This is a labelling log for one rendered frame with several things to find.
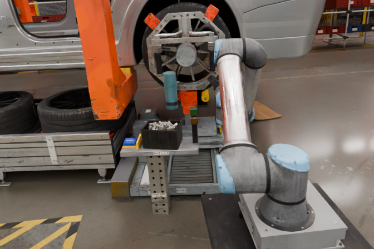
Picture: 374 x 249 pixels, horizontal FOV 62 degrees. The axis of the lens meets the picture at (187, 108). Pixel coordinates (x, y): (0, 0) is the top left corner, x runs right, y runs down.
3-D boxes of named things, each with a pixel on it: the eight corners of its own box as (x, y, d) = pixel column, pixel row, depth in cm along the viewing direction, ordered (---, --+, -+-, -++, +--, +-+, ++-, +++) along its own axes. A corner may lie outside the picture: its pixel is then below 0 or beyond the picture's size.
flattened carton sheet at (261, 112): (256, 101, 364) (256, 98, 363) (282, 117, 315) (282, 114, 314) (233, 104, 357) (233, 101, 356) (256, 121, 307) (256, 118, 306)
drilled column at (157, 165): (170, 203, 195) (165, 144, 180) (169, 214, 186) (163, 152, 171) (154, 204, 196) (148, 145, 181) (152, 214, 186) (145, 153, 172)
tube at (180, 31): (183, 34, 210) (182, 18, 207) (182, 38, 192) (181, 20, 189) (158, 35, 211) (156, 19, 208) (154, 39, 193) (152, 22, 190)
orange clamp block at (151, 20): (161, 21, 215) (151, 12, 213) (160, 22, 207) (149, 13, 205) (154, 29, 217) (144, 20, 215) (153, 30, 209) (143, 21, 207)
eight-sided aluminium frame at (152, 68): (225, 86, 229) (224, 9, 210) (226, 89, 223) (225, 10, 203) (152, 89, 231) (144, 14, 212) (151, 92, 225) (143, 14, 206)
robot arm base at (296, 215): (319, 222, 117) (322, 200, 113) (273, 232, 113) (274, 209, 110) (293, 193, 134) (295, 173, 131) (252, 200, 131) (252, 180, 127)
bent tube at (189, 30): (212, 33, 209) (212, 16, 206) (214, 36, 191) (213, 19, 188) (186, 34, 210) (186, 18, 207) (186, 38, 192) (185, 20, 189)
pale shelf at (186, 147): (198, 140, 183) (198, 135, 182) (198, 154, 167) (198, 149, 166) (127, 143, 185) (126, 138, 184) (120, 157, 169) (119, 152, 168)
